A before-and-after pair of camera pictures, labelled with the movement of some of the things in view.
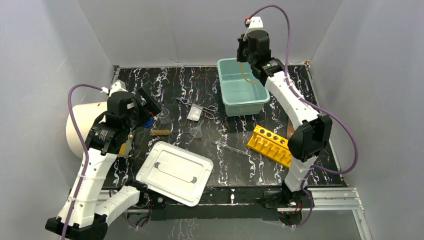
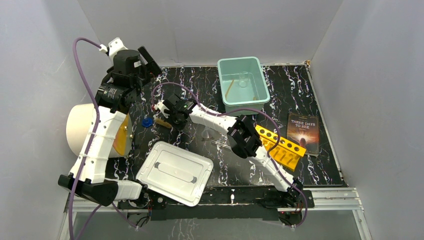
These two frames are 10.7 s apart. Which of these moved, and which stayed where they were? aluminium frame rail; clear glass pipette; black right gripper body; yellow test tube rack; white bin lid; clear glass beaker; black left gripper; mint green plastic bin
Moved: black right gripper body; black left gripper; clear glass beaker
Stayed: yellow test tube rack; clear glass pipette; aluminium frame rail; white bin lid; mint green plastic bin
